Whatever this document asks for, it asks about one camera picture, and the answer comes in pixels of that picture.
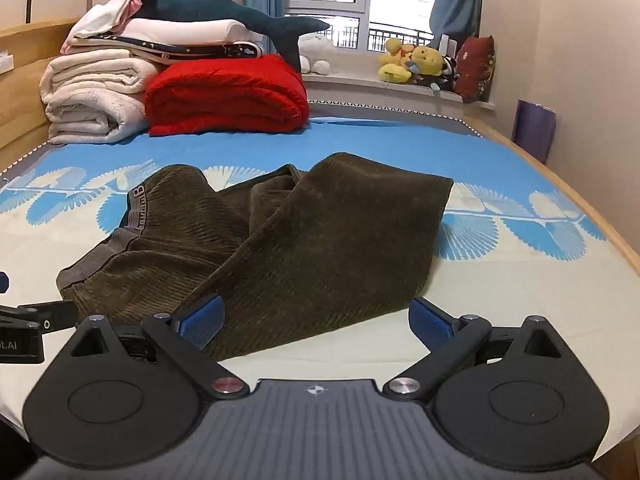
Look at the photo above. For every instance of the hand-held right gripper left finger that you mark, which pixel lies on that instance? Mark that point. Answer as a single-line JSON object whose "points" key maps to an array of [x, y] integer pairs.
{"points": [[205, 321]]}

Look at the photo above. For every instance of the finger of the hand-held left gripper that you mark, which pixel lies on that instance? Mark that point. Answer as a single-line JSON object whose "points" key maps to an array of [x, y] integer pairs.
{"points": [[3, 282], [55, 315]]}

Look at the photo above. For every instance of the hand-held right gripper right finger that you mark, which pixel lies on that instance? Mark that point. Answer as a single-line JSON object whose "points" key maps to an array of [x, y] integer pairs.
{"points": [[429, 324]]}

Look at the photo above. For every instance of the blue white leaf-print bed sheet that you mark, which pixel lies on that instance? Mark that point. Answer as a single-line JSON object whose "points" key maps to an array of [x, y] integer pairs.
{"points": [[380, 145]]}

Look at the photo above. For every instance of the white folded quilt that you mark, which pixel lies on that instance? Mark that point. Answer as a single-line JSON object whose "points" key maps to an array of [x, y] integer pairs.
{"points": [[90, 95]]}

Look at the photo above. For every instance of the purple bag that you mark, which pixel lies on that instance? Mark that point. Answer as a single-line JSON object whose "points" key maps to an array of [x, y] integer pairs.
{"points": [[534, 130]]}

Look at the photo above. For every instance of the red folded blanket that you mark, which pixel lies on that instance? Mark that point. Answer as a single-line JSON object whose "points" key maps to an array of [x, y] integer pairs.
{"points": [[230, 95]]}

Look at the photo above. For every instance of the window sill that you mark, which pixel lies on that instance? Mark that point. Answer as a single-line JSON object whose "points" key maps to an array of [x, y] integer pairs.
{"points": [[370, 87]]}

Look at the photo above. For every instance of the wooden headboard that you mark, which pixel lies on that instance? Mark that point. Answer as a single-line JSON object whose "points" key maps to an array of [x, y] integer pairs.
{"points": [[27, 40]]}

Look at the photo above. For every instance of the dark plush toy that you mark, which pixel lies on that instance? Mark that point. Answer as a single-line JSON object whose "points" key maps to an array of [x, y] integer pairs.
{"points": [[442, 77]]}

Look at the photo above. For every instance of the red cushion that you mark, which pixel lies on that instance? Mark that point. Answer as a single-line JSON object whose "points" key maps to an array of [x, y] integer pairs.
{"points": [[475, 67]]}

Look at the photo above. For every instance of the yellow duck plush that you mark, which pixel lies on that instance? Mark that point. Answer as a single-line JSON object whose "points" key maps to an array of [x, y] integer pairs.
{"points": [[395, 62]]}

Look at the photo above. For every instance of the yellow round plush toy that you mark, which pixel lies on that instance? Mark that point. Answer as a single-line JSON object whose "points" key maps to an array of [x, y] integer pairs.
{"points": [[427, 60]]}

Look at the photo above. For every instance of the white pink folded cloth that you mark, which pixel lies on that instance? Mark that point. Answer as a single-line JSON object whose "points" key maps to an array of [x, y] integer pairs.
{"points": [[107, 12]]}

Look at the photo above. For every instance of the white seal plush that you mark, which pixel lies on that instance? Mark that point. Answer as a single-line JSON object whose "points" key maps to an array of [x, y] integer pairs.
{"points": [[315, 52]]}

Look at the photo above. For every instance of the white folded duvet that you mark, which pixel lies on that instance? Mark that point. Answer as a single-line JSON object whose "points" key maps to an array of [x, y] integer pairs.
{"points": [[190, 29]]}

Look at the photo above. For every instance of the blue shark plush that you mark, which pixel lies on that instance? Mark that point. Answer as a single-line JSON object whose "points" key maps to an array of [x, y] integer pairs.
{"points": [[210, 10]]}

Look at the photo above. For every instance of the window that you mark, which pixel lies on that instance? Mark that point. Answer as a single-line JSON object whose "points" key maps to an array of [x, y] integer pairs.
{"points": [[360, 0]]}

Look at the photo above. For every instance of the wooden bed frame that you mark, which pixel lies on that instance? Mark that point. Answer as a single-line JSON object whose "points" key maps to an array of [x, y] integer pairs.
{"points": [[565, 175]]}

